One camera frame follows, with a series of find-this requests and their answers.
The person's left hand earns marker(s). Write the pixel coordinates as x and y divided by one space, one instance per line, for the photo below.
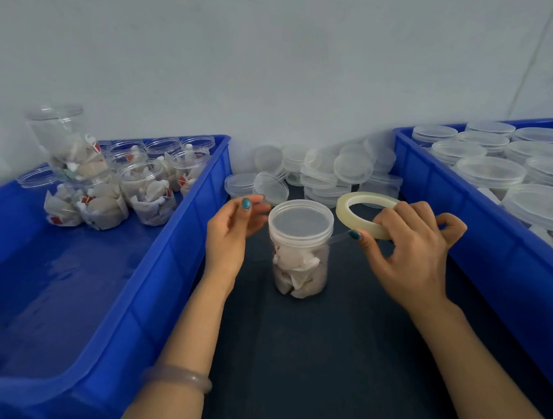
224 241

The person's right hand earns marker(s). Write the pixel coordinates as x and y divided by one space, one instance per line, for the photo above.
414 268

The person's right thumb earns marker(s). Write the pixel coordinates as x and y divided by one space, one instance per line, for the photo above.
366 248

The person's left thumb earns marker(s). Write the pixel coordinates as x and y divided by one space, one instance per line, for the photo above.
239 214

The clear adhesive tape roll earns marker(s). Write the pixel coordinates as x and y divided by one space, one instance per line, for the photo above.
345 207

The person's left forearm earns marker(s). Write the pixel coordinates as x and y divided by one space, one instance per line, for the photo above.
186 352

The person's right forearm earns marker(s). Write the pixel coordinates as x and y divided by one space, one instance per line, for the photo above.
486 387

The lidded jar with paper packets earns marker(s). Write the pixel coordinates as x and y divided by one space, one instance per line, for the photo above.
297 260

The pile of clear plastic lids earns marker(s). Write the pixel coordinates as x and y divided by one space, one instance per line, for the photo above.
336 168

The blue plastic bin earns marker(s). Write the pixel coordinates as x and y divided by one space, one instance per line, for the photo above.
498 274
62 296

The group of open filled jars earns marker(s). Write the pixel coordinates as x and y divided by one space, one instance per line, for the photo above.
99 180

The group of closed clear jars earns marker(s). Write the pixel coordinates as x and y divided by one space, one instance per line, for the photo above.
506 171

